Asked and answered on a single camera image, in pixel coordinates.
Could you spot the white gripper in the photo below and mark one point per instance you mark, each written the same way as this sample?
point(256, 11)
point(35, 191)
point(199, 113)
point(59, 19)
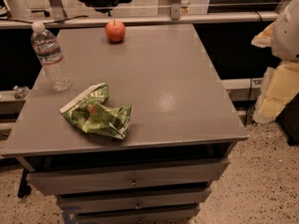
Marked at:
point(287, 34)

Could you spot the top grey drawer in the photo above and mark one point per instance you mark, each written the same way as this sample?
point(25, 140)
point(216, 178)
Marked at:
point(128, 177)

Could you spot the red apple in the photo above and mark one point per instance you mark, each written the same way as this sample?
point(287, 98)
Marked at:
point(115, 31)

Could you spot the metal bracket post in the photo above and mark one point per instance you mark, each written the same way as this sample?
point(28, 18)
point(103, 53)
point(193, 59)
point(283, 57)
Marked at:
point(175, 9)

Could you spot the grey drawer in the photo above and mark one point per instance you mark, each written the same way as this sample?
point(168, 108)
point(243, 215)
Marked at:
point(134, 201)
point(139, 216)
point(128, 177)

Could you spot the grey drawer cabinet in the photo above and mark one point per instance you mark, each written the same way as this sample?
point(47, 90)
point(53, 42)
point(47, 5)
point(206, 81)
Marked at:
point(143, 132)

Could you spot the bottom grey drawer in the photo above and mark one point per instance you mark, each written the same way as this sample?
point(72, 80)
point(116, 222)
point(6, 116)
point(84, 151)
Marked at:
point(139, 216)

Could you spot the middle grey drawer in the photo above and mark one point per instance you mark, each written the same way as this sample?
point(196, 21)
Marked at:
point(134, 201)

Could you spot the grey metal rail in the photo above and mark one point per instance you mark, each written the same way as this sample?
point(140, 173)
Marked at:
point(83, 21)

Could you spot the small shiny crumpled object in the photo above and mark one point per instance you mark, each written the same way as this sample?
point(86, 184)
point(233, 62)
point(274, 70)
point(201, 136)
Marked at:
point(20, 92)

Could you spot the green crumpled chip bag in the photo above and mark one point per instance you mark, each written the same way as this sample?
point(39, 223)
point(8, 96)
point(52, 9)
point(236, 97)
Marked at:
point(89, 113)

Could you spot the clear plastic water bottle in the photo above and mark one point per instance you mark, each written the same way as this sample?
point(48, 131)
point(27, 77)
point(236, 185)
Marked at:
point(50, 56)

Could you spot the black cabinet caster wheel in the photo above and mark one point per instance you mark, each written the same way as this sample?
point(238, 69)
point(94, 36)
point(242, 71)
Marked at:
point(24, 188)

